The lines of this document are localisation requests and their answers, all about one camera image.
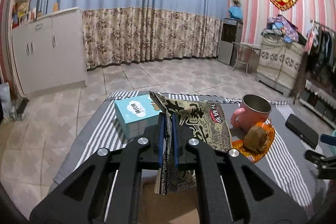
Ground orange snack wrapper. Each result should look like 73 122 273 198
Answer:
232 120 276 163

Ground patterned snack bag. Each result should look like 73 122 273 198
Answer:
149 92 232 195

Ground light blue laundry basket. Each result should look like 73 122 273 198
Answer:
330 130 336 156

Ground black glasses case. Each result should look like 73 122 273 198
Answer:
285 114 319 149

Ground grey striped tablecloth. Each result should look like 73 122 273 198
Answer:
50 92 332 216

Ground low shelf with lace cover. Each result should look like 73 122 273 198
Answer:
298 80 335 129

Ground brown crumpled paper on wrapper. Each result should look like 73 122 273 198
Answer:
243 123 269 153

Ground clothes rack with garments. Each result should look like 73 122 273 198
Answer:
291 20 335 98

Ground light blue tissue box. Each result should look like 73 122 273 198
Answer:
114 94 161 140

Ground pink metal mug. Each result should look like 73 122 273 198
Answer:
230 94 272 132

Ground cloth covered cabinet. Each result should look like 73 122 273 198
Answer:
255 34 306 97

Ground small metal side table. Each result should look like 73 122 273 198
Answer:
233 42 261 75

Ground pile of folded clothes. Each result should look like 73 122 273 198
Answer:
261 14 306 46

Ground grey water dispenser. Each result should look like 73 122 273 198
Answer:
218 18 243 65

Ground white cabinet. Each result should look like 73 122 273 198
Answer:
12 7 87 97

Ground blue bag on dispenser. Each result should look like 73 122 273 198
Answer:
228 6 243 20

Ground small potted plant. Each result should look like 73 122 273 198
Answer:
232 0 240 7

